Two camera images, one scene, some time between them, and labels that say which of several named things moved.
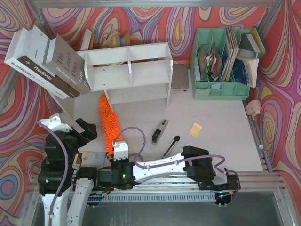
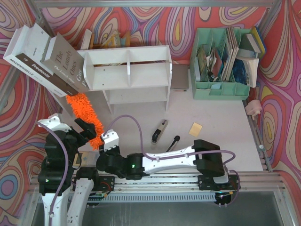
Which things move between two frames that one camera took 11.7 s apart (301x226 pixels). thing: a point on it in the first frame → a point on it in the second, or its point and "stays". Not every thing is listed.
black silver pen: (168, 151) stays
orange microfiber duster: (111, 128) → (82, 108)
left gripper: (83, 131) stays
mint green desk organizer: (213, 64) stays
